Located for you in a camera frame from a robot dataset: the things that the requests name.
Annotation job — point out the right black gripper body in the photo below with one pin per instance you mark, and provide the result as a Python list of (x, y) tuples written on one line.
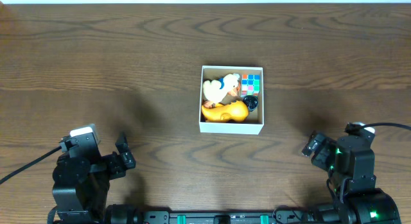
[(325, 158)]

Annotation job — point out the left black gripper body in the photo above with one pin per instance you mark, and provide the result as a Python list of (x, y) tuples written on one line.
[(117, 160)]

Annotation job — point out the black round disc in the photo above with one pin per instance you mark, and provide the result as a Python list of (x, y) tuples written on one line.
[(251, 102)]

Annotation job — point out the orange rubber dinosaur toy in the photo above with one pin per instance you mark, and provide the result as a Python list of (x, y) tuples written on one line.
[(235, 111)]

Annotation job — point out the colourful puzzle cube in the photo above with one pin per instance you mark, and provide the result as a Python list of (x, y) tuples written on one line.
[(250, 85)]

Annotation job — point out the yellow plush duck toy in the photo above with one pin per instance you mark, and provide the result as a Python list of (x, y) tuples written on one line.
[(215, 91)]

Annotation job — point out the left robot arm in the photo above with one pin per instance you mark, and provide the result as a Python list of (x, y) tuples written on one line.
[(82, 181)]

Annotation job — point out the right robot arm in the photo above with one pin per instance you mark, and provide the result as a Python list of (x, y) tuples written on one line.
[(349, 162)]

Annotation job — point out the white cardboard box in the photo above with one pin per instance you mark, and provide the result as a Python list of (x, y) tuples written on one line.
[(255, 120)]

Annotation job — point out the black mounting rail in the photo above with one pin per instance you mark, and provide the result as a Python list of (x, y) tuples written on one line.
[(224, 217)]

